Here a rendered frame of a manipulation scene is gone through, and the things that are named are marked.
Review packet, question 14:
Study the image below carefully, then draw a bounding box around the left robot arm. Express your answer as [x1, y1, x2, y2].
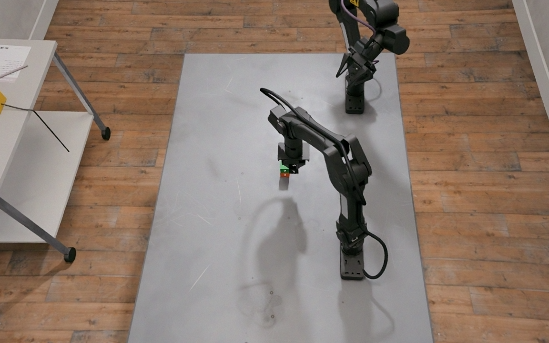
[268, 105, 373, 278]

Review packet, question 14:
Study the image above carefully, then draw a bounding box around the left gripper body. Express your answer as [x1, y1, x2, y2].
[278, 143, 310, 165]

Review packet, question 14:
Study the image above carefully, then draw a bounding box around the green block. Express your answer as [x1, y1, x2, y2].
[280, 161, 289, 173]

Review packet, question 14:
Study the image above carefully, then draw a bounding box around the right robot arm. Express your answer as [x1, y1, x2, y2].
[329, 0, 409, 112]

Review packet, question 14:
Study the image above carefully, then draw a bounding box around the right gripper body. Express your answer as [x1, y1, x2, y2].
[348, 37, 382, 75]

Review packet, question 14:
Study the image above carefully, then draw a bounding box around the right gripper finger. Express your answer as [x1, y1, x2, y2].
[335, 53, 353, 78]
[347, 67, 370, 88]

